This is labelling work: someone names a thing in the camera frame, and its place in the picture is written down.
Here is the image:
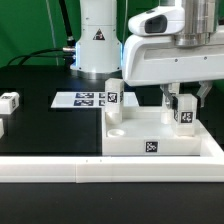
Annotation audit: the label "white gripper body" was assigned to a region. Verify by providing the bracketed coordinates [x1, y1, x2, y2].
[122, 5, 224, 86]

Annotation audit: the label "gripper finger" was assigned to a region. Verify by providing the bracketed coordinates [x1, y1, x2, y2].
[160, 84, 177, 109]
[197, 81, 213, 106]

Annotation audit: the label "white square tabletop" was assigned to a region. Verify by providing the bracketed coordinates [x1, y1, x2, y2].
[102, 107, 202, 156]

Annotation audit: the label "white L-shaped fence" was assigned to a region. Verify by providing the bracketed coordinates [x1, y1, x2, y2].
[0, 124, 224, 183]

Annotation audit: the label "white marker plate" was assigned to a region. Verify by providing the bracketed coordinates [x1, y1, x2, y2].
[51, 92, 138, 108]

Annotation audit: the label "white block left edge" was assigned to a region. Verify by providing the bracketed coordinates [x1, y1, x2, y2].
[0, 118, 4, 139]

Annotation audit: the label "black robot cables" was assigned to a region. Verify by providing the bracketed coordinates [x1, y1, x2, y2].
[6, 0, 77, 67]

